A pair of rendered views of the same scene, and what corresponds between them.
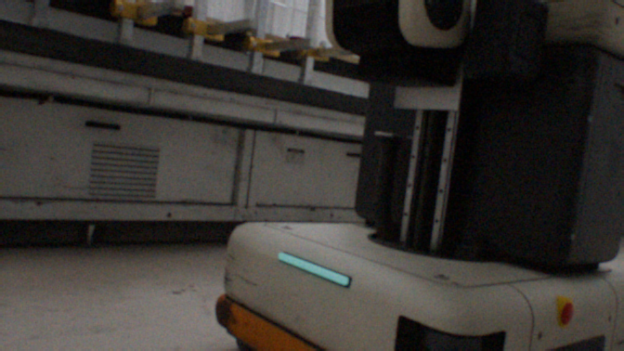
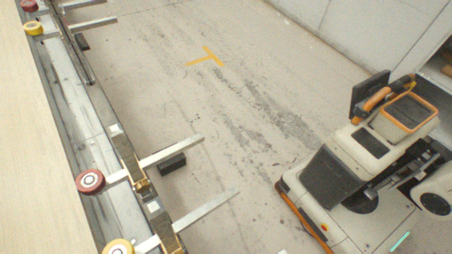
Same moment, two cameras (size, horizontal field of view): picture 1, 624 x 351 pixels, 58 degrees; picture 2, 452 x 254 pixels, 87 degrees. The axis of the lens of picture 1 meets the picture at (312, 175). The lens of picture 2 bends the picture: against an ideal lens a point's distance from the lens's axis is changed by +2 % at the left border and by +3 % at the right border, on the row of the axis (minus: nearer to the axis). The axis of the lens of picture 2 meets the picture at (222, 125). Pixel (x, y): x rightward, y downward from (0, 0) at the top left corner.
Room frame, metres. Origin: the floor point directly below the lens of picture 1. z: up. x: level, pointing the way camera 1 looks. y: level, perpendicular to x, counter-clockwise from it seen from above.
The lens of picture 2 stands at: (2.00, 0.41, 1.63)
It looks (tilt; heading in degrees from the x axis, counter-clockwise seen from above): 52 degrees down; 271
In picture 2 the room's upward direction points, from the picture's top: 7 degrees clockwise
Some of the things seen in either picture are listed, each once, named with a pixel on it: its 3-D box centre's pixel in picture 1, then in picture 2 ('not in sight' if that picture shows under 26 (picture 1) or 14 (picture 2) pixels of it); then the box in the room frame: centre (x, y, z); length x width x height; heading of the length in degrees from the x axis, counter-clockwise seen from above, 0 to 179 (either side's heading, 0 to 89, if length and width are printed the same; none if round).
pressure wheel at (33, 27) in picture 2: not in sight; (37, 34); (3.05, -0.63, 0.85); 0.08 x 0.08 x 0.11
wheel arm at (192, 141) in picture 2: (327, 52); (152, 161); (2.25, 0.00, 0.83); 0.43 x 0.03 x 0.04; 40
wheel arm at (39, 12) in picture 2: not in sight; (70, 6); (3.05, -0.96, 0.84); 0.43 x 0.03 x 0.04; 40
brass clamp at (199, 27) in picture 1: (203, 30); not in sight; (1.97, 0.44, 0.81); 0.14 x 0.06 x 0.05; 130
